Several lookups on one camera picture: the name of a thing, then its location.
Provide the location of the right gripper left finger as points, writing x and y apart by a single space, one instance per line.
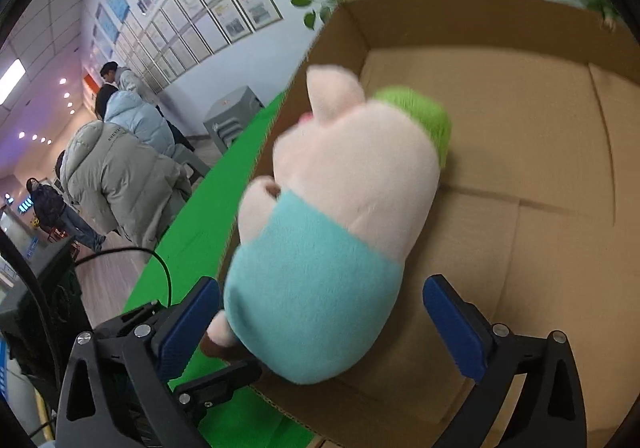
115 390

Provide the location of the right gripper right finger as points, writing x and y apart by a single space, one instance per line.
550 411

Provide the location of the pink pig plush toy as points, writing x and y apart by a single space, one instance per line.
325 236

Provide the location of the person in beige coat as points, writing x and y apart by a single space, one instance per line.
123 184

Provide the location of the large cardboard tray box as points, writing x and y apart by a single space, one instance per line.
537 219

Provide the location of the person in light blue coat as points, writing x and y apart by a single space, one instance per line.
127 109

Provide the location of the grey plastic stool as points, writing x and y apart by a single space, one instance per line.
228 117

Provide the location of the person in black standing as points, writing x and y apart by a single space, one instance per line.
125 79

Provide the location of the framed certificates on wall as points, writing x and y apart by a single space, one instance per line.
159 40

